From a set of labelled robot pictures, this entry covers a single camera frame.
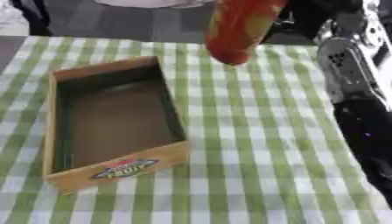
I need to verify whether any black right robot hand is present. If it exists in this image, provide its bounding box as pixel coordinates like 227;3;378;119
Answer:
260;0;365;44

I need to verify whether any tan cardboard box brown inside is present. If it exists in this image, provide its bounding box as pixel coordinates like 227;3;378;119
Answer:
41;55;192;194

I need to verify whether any white cloth bundle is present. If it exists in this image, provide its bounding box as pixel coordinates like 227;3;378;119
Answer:
93;0;216;10

